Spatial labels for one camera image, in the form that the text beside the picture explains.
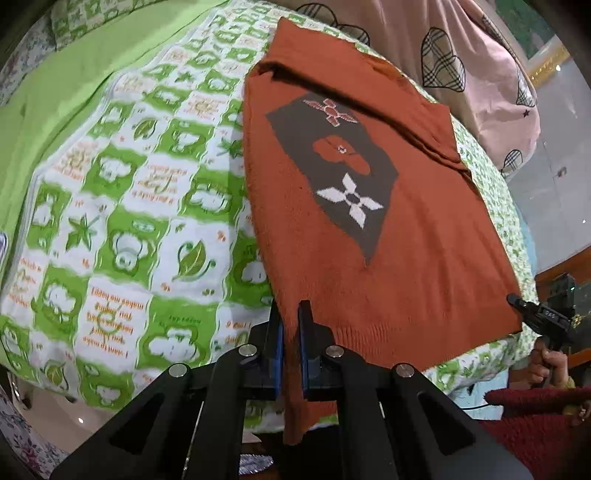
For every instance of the person's right hand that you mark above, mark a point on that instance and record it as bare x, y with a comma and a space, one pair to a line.
547, 367

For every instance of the orange knit sweater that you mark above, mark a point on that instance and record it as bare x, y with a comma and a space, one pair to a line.
415, 258

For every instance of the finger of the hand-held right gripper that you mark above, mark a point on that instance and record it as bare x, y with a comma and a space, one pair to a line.
518, 303

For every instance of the person's right forearm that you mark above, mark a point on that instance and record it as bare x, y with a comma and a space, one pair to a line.
545, 424

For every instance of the pink heart print quilt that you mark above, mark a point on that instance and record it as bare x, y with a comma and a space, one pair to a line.
415, 41

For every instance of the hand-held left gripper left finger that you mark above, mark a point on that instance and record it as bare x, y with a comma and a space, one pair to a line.
278, 355

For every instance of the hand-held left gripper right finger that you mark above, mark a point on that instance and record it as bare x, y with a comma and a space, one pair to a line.
303, 355

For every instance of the green and white patterned blanket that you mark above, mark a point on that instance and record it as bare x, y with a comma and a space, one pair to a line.
138, 221

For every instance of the plain green sheet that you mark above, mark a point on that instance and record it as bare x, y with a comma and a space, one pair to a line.
83, 69

